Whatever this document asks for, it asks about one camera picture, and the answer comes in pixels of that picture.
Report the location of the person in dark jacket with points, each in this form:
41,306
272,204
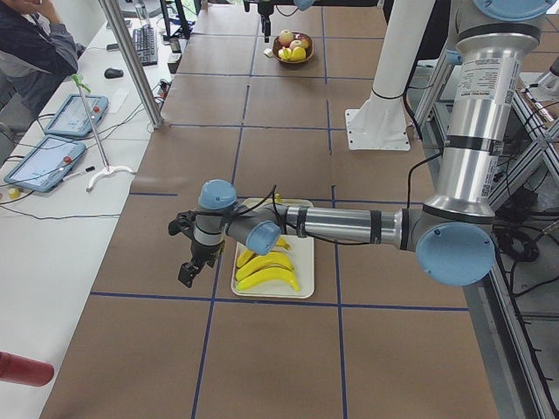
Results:
37,51

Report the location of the blue teach pendant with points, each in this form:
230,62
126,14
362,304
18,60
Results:
73,120
46,165

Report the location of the far blue teach pendant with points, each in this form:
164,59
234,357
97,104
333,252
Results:
73,120

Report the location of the pink yellow apple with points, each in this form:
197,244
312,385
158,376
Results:
285,38

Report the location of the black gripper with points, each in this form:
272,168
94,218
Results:
265,20
201,251

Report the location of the red bottle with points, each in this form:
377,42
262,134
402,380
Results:
25,371

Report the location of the near blue teach pendant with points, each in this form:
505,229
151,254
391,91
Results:
46,165

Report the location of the cream bear tray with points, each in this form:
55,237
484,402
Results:
301,254

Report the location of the white grabber stick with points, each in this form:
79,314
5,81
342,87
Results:
108,169

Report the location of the black computer mouse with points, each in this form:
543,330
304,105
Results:
113,73

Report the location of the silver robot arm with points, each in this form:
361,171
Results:
302,5
450,234

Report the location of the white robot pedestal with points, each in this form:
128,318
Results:
380,124

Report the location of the brown wicker basket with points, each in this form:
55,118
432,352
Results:
297,35

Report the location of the aluminium frame post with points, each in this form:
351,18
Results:
113,14

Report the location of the black keyboard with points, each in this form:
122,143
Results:
145,44

